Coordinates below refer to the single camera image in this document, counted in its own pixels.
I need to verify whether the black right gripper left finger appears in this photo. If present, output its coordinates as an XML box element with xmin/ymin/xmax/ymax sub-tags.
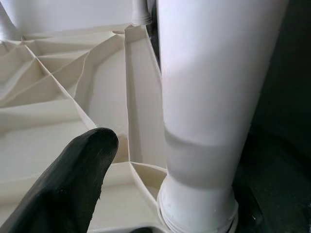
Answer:
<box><xmin>0</xmin><ymin>128</ymin><xmax>119</xmax><ymax>233</ymax></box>

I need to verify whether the white plastic table top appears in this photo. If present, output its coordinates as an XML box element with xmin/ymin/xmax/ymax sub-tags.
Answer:
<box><xmin>0</xmin><ymin>23</ymin><xmax>240</xmax><ymax>233</ymax></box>

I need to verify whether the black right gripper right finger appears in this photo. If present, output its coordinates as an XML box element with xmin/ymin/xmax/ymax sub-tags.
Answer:
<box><xmin>233</xmin><ymin>126</ymin><xmax>311</xmax><ymax>233</ymax></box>

